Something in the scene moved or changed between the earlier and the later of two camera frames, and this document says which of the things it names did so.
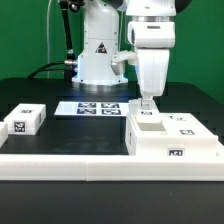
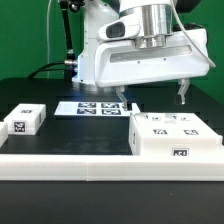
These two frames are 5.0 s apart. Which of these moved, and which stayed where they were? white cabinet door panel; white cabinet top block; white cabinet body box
Moved: white cabinet door panel
Stayed: white cabinet top block; white cabinet body box
